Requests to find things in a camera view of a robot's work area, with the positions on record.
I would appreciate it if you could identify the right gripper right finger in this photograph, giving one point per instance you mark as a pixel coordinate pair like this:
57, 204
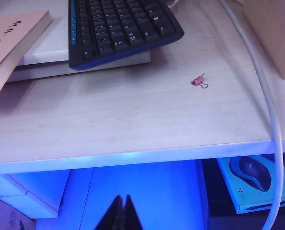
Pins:
131, 218

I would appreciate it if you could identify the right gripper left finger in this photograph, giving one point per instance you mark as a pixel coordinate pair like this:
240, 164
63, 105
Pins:
113, 218

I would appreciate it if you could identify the white drawer cabinet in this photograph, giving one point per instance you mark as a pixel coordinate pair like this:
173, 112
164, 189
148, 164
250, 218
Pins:
32, 189

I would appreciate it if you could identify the cardboard box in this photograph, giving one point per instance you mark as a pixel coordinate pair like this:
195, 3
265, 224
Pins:
3, 215

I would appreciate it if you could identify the computer mouse packaging box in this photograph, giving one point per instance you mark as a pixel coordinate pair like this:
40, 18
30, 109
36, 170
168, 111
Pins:
243, 189

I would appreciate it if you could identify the pink binder clip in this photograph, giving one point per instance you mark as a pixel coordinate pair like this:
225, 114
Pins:
197, 81

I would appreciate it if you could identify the thick white base slab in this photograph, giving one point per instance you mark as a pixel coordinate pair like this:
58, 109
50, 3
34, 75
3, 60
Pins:
49, 72

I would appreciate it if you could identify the thin white board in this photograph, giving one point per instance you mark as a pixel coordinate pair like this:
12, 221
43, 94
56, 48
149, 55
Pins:
53, 38

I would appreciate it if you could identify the black keyboard with blue trim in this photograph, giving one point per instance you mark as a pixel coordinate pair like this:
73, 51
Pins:
123, 28

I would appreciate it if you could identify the light wooden box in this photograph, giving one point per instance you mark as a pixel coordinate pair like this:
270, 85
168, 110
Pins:
272, 33

